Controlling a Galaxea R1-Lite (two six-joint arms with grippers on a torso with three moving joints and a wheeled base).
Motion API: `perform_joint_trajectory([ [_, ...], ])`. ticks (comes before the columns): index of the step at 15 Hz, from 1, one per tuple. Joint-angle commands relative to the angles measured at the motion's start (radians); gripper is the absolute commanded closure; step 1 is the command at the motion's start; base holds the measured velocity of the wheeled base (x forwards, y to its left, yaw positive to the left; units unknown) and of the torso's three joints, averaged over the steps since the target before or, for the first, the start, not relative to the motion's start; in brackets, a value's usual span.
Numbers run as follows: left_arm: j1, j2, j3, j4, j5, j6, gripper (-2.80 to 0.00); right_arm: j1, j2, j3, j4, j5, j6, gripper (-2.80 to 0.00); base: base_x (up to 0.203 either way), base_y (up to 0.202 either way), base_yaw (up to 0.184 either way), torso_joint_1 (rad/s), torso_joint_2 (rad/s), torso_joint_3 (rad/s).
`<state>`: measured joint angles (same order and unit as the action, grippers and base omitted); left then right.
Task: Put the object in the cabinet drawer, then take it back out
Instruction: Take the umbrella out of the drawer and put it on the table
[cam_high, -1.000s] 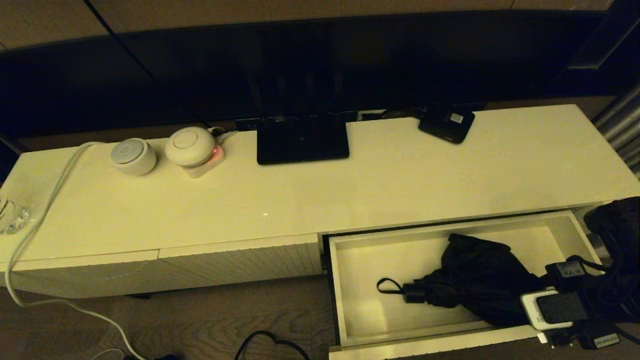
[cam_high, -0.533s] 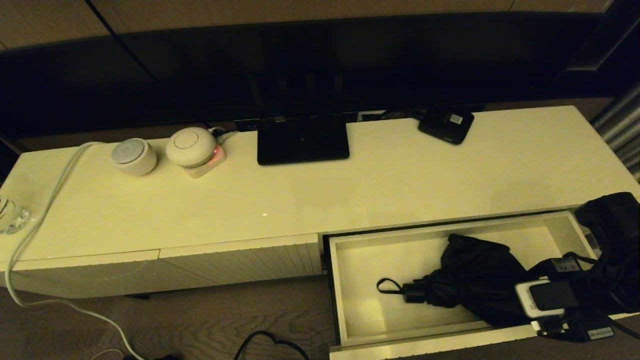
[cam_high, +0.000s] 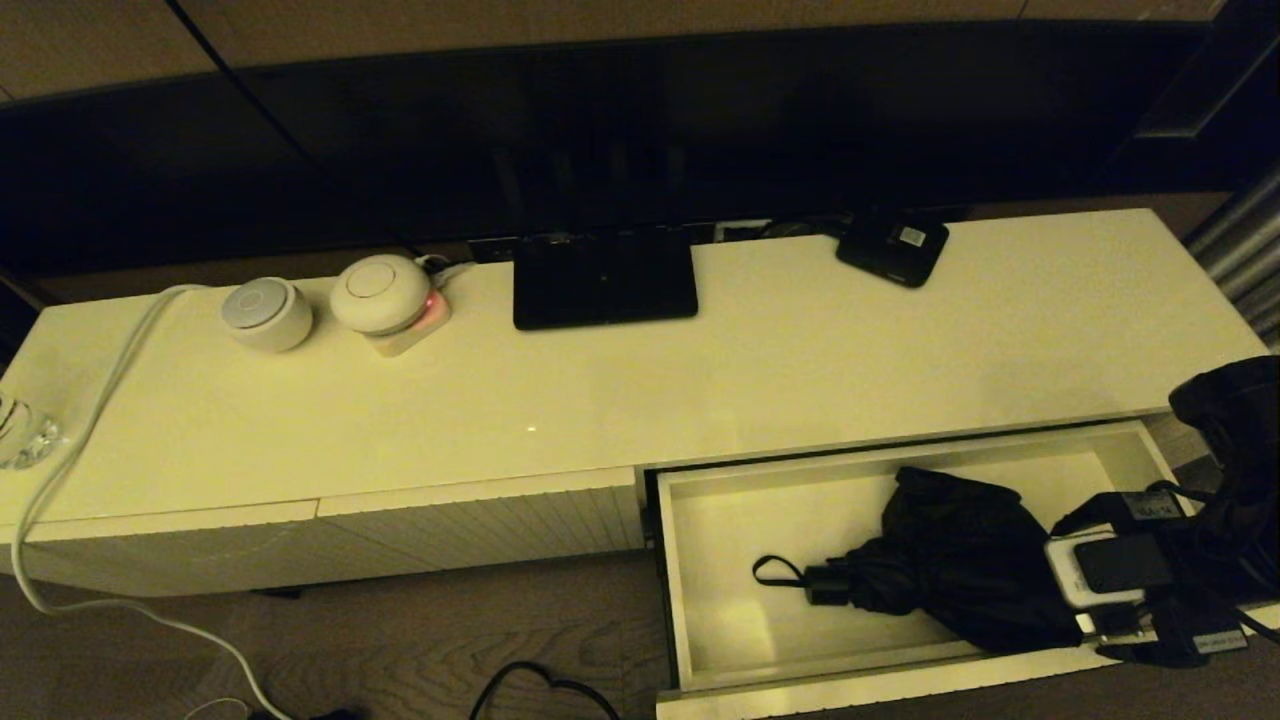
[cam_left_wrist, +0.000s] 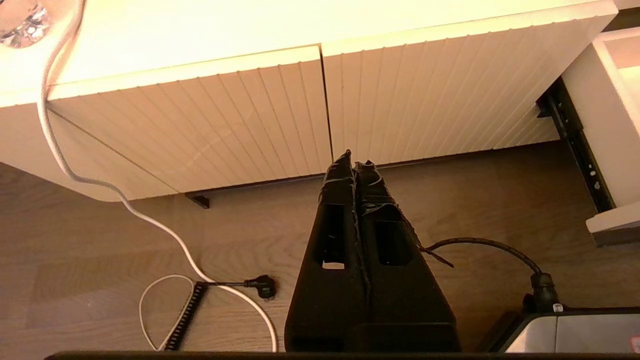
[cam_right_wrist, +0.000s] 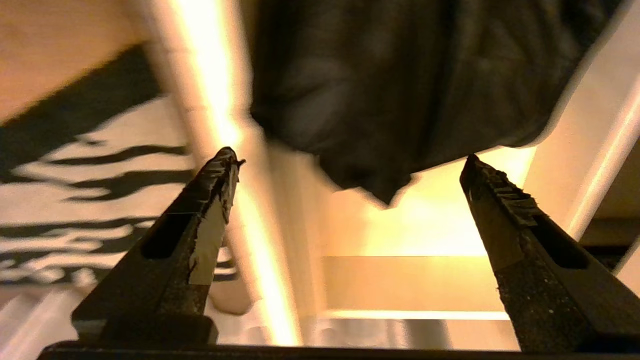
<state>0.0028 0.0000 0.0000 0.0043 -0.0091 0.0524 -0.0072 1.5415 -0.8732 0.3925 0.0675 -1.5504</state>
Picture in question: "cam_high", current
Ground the black umbrella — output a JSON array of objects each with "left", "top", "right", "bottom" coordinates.
[{"left": 752, "top": 466, "right": 1089, "bottom": 653}]

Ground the white cabinet drawer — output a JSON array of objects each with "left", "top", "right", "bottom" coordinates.
[{"left": 645, "top": 418, "right": 1280, "bottom": 720}]

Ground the white TV cabinet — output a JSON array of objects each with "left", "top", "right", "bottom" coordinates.
[{"left": 0, "top": 208, "right": 1280, "bottom": 601}]

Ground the grey pleated curtain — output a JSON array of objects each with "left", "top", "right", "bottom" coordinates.
[{"left": 1180, "top": 165, "right": 1280, "bottom": 351}]

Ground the black box with white label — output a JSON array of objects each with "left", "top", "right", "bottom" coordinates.
[{"left": 835, "top": 210, "right": 950, "bottom": 290}]

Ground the white ribbed cabinet door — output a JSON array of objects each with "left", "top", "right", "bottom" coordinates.
[
  {"left": 0, "top": 500, "right": 323, "bottom": 599},
  {"left": 318, "top": 468, "right": 646, "bottom": 581}
]

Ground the black flat television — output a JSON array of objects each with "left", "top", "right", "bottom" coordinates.
[{"left": 0, "top": 25, "right": 1280, "bottom": 281}]

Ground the white power strip red light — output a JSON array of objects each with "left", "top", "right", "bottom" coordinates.
[{"left": 368, "top": 290, "right": 453, "bottom": 358}]

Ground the white round dome device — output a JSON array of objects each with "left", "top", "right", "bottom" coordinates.
[{"left": 330, "top": 254, "right": 433, "bottom": 337}]

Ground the white speaker with grey top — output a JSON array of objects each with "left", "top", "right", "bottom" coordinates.
[{"left": 220, "top": 277, "right": 314, "bottom": 353}]

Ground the clear crystal glass ornament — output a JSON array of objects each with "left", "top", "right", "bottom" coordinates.
[{"left": 0, "top": 392, "right": 63, "bottom": 471}]

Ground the black floor cable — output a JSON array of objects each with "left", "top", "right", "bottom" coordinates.
[{"left": 468, "top": 660, "right": 621, "bottom": 720}]

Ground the black television base plate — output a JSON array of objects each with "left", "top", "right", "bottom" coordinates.
[{"left": 513, "top": 230, "right": 699, "bottom": 332}]

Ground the thick white power cable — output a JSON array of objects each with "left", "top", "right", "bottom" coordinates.
[{"left": 12, "top": 285, "right": 291, "bottom": 720}]

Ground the thin black wall cable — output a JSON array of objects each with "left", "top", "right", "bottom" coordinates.
[{"left": 168, "top": 0, "right": 426, "bottom": 256}]

